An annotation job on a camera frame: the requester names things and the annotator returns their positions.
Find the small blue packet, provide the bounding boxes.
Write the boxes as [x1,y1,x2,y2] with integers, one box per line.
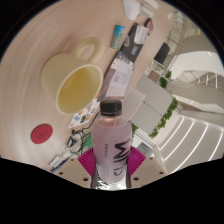
[110,24,127,50]

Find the pale yellow mug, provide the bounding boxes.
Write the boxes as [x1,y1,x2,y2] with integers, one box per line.
[40,37,105,116]

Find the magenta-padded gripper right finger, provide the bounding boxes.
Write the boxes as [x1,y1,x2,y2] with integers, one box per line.
[127,145,168,190]

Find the ceiling light strips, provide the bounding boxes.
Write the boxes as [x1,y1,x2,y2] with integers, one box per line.
[158,113,224,174]

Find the flat round red coaster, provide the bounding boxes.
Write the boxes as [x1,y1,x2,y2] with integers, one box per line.
[30,123,54,145]

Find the planter with green plant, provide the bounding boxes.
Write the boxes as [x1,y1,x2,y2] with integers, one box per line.
[148,68,173,88]

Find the red and black phone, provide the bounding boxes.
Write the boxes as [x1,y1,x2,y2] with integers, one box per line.
[143,18,154,32]

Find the small white adapter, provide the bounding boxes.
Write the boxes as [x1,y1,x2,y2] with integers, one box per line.
[139,4,155,18]

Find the white computer mouse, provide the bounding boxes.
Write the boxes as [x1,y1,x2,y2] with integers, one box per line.
[122,0,141,21]

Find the pink drink bottle black cap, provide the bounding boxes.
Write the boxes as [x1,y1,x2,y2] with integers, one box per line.
[90,99,133,191]

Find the small white box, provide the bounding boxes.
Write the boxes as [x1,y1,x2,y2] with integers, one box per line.
[49,153,72,168]

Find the white cabinet with plants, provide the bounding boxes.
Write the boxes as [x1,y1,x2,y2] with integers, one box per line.
[128,74,179,139]

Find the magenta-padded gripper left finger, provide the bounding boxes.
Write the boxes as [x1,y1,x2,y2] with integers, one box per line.
[53,147,98,190]

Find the white card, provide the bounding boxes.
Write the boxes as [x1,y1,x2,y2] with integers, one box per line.
[134,25,150,44]

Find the colourful sticker sheet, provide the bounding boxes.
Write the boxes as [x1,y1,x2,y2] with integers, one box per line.
[68,99,101,129]

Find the black chair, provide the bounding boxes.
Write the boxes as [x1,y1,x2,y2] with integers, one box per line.
[153,42,171,65]

